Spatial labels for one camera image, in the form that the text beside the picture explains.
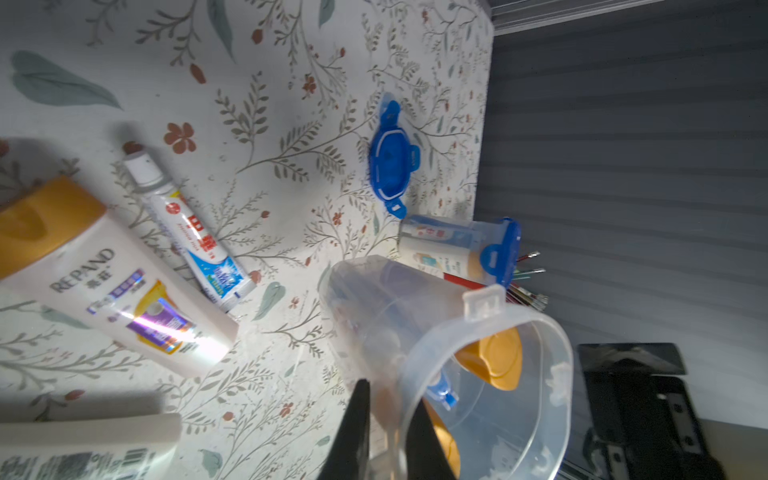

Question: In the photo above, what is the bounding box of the jar blue lid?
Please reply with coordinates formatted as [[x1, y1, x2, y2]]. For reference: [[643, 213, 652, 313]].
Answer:
[[369, 93, 421, 220]]

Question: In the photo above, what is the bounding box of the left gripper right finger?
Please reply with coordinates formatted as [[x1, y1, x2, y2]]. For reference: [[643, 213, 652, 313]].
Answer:
[[405, 401, 456, 480]]

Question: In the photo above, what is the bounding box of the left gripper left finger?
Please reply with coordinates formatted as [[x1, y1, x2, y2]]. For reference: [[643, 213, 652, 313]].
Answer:
[[317, 379, 371, 480]]

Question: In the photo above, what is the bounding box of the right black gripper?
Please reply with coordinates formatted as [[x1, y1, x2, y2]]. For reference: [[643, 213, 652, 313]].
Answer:
[[578, 343, 726, 479]]

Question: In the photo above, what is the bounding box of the blue-lid clear jar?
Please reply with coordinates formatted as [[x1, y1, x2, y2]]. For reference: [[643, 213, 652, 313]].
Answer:
[[319, 256, 574, 479], [398, 215, 522, 287]]

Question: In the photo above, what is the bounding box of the small toothpaste tube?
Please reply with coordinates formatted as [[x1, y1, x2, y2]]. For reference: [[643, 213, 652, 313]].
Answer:
[[123, 151, 255, 312]]

